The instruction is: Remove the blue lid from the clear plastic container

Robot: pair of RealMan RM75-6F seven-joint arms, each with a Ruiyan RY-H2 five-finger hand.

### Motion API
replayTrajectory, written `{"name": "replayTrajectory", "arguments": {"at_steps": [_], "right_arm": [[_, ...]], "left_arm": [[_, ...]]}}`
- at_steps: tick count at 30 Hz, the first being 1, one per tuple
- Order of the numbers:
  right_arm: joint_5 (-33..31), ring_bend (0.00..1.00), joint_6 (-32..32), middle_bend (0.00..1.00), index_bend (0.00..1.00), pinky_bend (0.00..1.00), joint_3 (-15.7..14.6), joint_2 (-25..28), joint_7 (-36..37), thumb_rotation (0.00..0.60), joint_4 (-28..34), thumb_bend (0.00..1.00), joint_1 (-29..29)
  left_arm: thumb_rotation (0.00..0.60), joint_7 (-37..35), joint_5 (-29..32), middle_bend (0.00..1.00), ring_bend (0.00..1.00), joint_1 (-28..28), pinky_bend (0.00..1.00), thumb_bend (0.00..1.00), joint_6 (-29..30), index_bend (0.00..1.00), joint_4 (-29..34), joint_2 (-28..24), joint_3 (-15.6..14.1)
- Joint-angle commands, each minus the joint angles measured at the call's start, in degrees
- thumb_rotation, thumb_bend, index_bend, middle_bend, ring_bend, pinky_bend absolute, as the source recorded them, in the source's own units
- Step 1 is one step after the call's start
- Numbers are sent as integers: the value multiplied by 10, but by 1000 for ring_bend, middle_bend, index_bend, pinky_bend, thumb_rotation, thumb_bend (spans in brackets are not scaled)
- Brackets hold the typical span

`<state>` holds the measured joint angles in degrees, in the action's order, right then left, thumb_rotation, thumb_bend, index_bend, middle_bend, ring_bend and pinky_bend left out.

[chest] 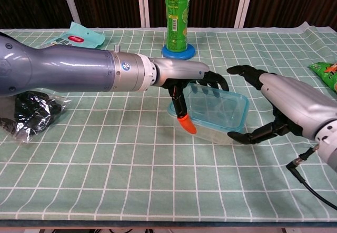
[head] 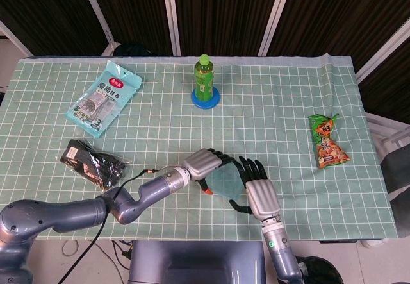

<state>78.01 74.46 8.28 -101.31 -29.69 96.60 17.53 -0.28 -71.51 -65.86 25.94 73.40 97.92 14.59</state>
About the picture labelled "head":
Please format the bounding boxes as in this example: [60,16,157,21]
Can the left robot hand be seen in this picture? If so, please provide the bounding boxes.
[182,147,242,196]

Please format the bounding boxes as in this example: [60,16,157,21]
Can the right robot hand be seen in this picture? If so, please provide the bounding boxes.
[229,155,283,222]

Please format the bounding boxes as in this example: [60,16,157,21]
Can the blue container lid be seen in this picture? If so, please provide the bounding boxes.
[204,164,247,201]

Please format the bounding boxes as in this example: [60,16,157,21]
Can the green checked tablecloth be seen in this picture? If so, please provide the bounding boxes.
[0,53,400,242]

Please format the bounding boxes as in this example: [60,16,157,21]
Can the blue round coaster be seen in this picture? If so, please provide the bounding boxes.
[190,86,222,110]

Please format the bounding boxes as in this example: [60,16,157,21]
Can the green snack bag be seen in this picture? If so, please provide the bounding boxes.
[307,113,352,171]

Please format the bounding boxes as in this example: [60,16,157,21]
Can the green tea bottle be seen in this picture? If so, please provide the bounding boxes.
[193,54,217,103]

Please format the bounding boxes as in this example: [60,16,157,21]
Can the grey robot torso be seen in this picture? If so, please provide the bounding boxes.
[127,240,267,284]

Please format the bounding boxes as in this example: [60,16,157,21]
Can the black waste bin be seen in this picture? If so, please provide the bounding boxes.
[294,255,345,284]

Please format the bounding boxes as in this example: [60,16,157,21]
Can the black item in clear bag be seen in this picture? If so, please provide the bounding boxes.
[60,138,133,193]

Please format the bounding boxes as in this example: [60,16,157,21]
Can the light blue cloth package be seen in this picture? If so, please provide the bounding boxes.
[64,60,143,138]

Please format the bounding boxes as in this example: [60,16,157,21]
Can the black object behind table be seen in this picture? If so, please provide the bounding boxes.
[113,41,153,58]

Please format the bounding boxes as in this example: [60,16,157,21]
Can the grey chair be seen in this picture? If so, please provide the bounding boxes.
[365,112,410,234]

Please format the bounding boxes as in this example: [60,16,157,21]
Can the dark folding partition screen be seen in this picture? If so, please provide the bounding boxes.
[0,0,410,112]

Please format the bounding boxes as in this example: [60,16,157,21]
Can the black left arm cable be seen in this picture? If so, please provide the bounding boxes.
[58,167,176,284]

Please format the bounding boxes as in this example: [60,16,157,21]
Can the cables on floor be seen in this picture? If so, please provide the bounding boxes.
[61,238,134,263]

